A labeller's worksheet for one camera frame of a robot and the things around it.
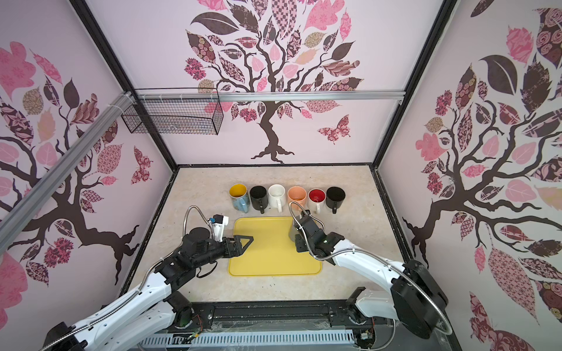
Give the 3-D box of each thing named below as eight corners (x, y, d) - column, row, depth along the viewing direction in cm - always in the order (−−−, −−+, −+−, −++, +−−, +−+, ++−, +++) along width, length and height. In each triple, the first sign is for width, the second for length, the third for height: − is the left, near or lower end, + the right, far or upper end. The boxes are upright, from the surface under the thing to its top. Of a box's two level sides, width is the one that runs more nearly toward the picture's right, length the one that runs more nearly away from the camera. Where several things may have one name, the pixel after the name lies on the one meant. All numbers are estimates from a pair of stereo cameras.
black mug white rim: (250, 214, 102) (248, 203, 95) (253, 197, 109) (250, 185, 101) (267, 214, 102) (265, 203, 95) (268, 197, 109) (267, 185, 101)
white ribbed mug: (268, 214, 102) (267, 204, 95) (269, 194, 109) (268, 183, 103) (285, 214, 102) (285, 204, 95) (285, 194, 109) (285, 183, 103)
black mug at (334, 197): (326, 216, 101) (328, 205, 94) (323, 198, 108) (326, 186, 101) (343, 216, 101) (348, 205, 94) (340, 198, 108) (343, 186, 101)
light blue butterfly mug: (230, 217, 101) (225, 204, 93) (234, 196, 109) (230, 183, 101) (248, 217, 101) (245, 204, 93) (251, 196, 109) (248, 183, 101)
